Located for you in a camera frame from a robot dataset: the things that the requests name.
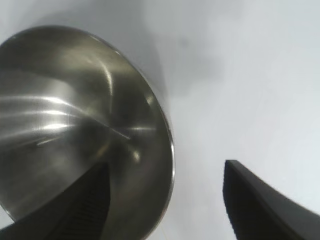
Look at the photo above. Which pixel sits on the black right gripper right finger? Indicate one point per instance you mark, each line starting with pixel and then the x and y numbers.
pixel 257 207

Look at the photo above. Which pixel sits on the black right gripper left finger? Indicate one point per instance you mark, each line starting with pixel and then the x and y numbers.
pixel 75 212

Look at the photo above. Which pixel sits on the stainless steel mixing bowl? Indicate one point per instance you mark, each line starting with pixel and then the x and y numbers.
pixel 75 100

